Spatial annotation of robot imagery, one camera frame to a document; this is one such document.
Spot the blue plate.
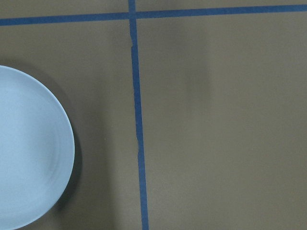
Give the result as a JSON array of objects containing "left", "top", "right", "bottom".
[{"left": 0, "top": 66, "right": 75, "bottom": 230}]

